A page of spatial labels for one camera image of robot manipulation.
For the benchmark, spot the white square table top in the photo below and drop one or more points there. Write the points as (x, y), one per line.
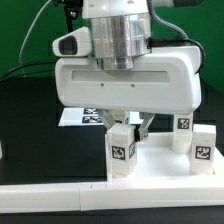
(155, 158)

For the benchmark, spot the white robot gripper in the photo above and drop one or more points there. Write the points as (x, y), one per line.
(164, 81)

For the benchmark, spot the black camera stand pole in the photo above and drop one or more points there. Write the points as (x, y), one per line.
(72, 9)

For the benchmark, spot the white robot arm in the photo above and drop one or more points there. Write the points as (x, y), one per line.
(127, 58)

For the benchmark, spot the white front fence bar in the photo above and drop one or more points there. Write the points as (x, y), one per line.
(171, 192)

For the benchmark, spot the white sheet with tags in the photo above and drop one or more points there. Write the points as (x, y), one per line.
(88, 117)

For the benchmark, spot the white block at left edge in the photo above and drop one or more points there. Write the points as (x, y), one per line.
(0, 150)

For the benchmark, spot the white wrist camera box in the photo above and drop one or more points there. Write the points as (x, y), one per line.
(74, 44)

